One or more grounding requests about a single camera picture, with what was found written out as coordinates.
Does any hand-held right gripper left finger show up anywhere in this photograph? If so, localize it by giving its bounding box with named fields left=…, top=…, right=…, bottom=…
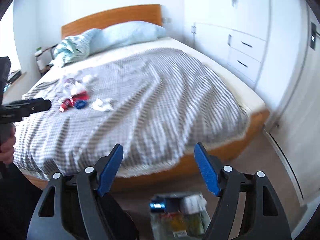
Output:
left=26, top=143, right=124, bottom=240

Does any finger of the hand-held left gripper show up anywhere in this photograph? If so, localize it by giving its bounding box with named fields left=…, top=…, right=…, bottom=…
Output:
left=7, top=98, right=52, bottom=118

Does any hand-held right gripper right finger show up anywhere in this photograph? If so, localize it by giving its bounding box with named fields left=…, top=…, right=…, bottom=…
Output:
left=194, top=142, right=292, bottom=240

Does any red snack wrapper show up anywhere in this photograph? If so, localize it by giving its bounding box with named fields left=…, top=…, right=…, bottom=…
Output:
left=72, top=92, right=89, bottom=102
left=59, top=97, right=75, bottom=112

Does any white tissue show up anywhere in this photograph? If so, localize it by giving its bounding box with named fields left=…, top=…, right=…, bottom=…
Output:
left=62, top=81, right=87, bottom=97
left=89, top=98, right=114, bottom=112
left=81, top=73, right=98, bottom=83

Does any clear plastic bag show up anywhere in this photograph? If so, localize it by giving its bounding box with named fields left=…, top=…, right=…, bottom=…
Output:
left=149, top=192, right=211, bottom=240

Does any person's left hand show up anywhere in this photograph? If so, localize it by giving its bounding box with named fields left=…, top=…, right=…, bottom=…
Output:
left=0, top=132, right=16, bottom=168

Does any bedside table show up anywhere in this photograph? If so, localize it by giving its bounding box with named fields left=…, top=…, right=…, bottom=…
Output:
left=35, top=44, right=59, bottom=77

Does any crumpled floral quilt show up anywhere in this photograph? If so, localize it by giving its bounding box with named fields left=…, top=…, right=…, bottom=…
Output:
left=50, top=29, right=105, bottom=67

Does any checkered blanket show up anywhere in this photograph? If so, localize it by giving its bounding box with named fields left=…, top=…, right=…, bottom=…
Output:
left=12, top=48, right=249, bottom=178

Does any white wardrobe drawer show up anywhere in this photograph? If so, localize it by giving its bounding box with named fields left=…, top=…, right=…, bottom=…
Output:
left=227, top=29, right=267, bottom=63
left=226, top=48, right=262, bottom=83

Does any cream mattress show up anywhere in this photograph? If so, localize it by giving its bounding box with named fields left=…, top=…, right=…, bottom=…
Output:
left=37, top=37, right=266, bottom=117

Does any light blue pillow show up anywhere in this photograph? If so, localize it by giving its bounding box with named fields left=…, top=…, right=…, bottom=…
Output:
left=87, top=21, right=167, bottom=55

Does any white door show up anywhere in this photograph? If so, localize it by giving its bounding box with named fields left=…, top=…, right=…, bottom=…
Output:
left=267, top=0, right=320, bottom=205

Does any white wardrobe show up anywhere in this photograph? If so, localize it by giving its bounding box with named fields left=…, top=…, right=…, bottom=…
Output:
left=182, top=0, right=272, bottom=90

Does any wooden bed frame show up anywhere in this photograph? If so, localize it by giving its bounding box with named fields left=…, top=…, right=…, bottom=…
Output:
left=24, top=4, right=271, bottom=193

